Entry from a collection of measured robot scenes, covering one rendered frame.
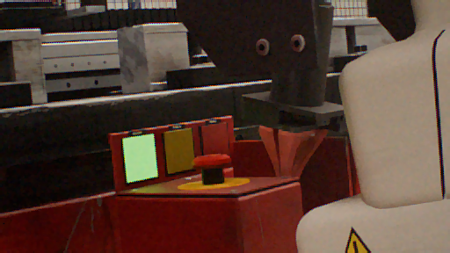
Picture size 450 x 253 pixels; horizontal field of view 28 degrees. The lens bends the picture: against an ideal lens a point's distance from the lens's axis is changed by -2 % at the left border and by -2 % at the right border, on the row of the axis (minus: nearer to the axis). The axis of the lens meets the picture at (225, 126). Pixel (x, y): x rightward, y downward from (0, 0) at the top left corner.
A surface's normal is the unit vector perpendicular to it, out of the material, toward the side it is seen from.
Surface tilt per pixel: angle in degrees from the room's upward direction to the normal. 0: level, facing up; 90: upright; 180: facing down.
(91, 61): 90
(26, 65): 90
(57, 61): 90
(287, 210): 90
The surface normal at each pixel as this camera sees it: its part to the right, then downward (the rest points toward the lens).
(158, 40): 0.73, -0.04
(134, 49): -0.68, 0.11
